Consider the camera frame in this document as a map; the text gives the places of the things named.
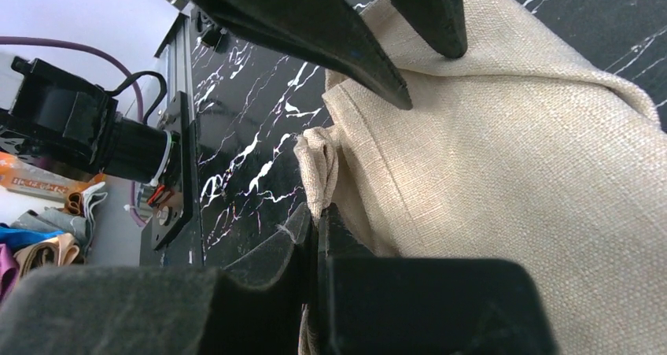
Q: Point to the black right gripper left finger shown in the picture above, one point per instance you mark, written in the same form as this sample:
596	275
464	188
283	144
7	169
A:
252	306

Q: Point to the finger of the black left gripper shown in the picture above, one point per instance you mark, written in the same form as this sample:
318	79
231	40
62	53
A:
441	23
328	33

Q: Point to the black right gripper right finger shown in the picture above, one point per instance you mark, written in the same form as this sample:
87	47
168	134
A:
415	305

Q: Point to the beige cloth napkin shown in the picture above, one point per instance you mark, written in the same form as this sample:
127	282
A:
521	149

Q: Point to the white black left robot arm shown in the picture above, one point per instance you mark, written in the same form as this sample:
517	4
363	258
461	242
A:
57	117

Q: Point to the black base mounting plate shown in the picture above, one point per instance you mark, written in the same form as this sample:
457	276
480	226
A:
200	120

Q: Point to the folded fabric pile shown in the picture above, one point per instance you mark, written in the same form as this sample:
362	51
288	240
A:
57	237

